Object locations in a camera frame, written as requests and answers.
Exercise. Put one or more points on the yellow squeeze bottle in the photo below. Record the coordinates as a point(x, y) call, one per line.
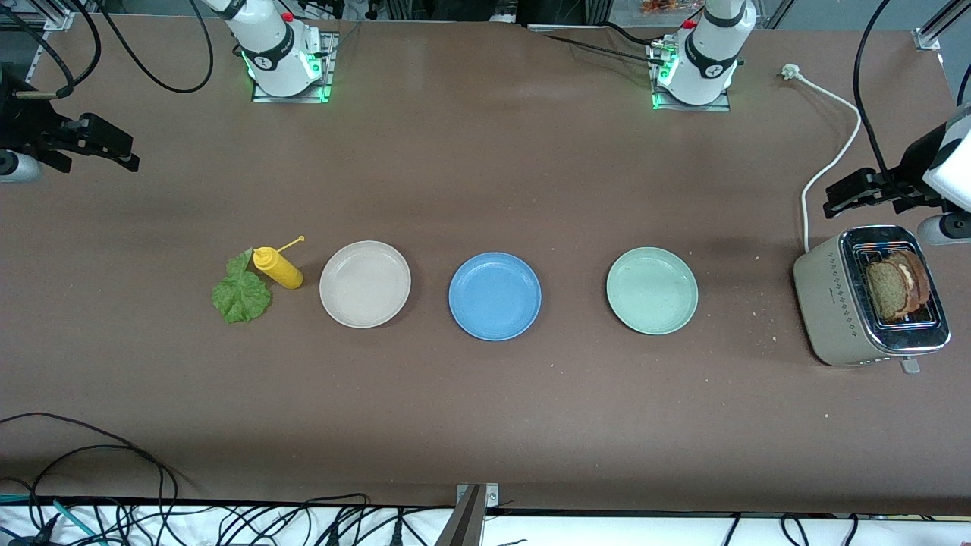
point(281, 271)

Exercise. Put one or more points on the aluminium frame post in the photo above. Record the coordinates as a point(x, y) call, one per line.
point(464, 523)

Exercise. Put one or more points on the beige round plate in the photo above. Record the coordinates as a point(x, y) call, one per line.
point(365, 284)

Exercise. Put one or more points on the blue round plate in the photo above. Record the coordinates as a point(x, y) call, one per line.
point(494, 296)

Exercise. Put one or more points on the pale green round plate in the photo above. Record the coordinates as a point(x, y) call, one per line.
point(652, 291)

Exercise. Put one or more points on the orange snack packet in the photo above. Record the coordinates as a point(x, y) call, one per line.
point(660, 6)

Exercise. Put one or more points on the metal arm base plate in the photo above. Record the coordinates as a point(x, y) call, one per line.
point(690, 108)
point(292, 99)

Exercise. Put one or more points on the white bench panel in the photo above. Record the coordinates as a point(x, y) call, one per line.
point(607, 535)

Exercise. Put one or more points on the green lettuce leaf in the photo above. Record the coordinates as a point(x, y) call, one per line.
point(241, 297)

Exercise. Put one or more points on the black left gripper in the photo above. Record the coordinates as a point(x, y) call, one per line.
point(912, 171)

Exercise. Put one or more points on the brown bread slice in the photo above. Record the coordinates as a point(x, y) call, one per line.
point(884, 292)
point(919, 277)

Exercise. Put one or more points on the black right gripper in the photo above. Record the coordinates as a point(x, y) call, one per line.
point(23, 121)

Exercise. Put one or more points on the aluminium frame rail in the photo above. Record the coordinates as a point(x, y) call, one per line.
point(941, 23)
point(45, 19)

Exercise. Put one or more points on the beige chrome toaster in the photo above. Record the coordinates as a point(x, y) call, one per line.
point(823, 296)

